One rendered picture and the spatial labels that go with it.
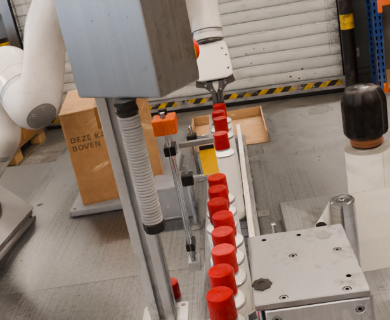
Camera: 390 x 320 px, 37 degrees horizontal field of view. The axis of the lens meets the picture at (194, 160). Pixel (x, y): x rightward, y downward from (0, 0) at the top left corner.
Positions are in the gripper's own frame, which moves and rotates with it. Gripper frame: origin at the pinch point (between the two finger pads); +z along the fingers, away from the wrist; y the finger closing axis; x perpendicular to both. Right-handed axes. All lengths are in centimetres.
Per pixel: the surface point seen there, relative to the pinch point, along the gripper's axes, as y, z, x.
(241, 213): 2.6, 28.2, -26.0
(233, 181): 2.3, 20.8, -29.0
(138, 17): -3, -5, -81
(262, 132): 10.5, 9.7, 44.8
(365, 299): 17, 30, -100
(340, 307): 14, 30, -100
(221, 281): 2, 30, -84
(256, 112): 9, 1, 63
